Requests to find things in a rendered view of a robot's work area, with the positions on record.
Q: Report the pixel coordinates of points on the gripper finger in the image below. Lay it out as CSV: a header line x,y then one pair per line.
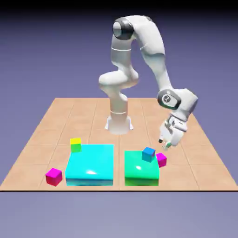
x,y
161,141
167,145

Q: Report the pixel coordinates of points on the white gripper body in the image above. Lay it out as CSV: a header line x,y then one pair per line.
x,y
173,135

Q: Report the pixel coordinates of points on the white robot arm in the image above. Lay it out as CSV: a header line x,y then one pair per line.
x,y
119,104

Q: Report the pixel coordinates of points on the small magenta cube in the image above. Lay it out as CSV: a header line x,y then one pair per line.
x,y
54,176
161,159

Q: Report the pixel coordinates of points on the small blue cube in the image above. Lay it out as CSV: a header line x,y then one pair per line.
x,y
148,154

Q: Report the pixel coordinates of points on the small yellow cube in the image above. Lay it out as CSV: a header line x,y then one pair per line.
x,y
75,141

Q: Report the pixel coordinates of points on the large green box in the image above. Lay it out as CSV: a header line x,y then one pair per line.
x,y
139,171

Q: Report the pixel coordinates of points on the large cyan box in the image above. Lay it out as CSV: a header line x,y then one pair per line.
x,y
89,163

